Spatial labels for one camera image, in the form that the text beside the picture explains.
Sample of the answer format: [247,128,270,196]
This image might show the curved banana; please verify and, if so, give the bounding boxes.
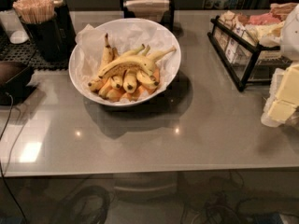
[97,55,155,78]

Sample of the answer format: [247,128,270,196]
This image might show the black cup of stirrers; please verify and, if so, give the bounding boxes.
[21,16,68,62]

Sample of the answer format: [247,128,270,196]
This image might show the far left small banana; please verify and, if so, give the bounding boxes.
[88,78,106,91]

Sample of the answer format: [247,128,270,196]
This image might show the black cable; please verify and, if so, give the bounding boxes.
[0,91,29,224]

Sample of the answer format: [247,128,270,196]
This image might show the sachets in rack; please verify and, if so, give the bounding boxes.
[212,2,299,63]

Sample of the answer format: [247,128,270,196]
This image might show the upright left banana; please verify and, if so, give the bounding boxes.
[100,34,113,68]

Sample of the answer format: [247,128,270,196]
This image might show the white cup left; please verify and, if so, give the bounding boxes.
[0,9,29,44]

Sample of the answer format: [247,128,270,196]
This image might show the black rubber mat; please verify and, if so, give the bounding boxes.
[0,33,68,70]

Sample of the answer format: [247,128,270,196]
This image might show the black napkin holder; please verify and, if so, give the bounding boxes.
[120,0,175,31]

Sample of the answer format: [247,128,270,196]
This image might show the dark bottle with cap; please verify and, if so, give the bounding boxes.
[53,0,76,50]

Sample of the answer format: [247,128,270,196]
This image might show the white bowl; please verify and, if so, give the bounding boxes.
[67,17,182,107]

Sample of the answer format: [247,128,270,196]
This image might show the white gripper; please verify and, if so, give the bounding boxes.
[267,4,299,122]

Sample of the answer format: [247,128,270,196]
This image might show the wooden stirrer sticks bundle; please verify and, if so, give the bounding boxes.
[13,0,55,24]

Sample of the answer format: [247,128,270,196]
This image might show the black wire condiment rack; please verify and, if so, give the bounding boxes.
[207,16,292,91]

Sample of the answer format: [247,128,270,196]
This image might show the white paper liner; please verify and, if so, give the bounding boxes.
[75,18,179,105]

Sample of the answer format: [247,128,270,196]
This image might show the small banana front centre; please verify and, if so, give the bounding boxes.
[123,70,137,93]

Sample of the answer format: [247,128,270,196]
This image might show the small banana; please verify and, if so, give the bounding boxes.
[123,70,137,93]
[88,78,106,91]
[110,75,123,90]

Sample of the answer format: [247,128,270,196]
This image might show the small banana front left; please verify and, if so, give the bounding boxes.
[110,75,123,90]

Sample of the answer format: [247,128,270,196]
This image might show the right front banana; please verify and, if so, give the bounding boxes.
[136,70,159,89]

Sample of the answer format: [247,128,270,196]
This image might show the right long-stem banana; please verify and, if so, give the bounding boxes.
[147,47,177,63]

